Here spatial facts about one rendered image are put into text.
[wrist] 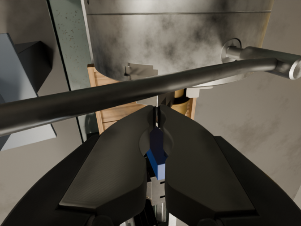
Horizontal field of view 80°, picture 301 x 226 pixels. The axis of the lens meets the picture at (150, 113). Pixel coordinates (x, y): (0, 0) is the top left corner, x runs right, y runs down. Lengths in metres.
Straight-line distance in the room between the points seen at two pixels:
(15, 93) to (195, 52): 0.66
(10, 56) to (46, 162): 1.34
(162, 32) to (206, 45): 0.06
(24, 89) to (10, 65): 0.08
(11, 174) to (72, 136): 0.64
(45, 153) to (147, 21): 1.73
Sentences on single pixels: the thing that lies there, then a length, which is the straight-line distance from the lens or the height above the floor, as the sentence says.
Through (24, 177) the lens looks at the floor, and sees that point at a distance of 2.10.
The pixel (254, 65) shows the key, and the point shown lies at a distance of 0.19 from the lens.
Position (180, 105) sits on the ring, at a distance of 0.39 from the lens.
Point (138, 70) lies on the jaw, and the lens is 0.26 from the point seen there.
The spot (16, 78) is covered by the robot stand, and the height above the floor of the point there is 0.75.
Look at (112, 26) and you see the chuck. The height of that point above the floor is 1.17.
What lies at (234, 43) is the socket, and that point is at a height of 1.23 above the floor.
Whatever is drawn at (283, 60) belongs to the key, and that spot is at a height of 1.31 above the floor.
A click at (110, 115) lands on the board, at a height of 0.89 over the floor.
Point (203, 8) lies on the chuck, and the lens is 0.24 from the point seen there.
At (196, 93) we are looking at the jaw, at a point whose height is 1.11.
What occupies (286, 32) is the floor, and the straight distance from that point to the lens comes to 2.30.
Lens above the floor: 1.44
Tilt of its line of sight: 57 degrees down
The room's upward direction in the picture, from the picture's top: 148 degrees clockwise
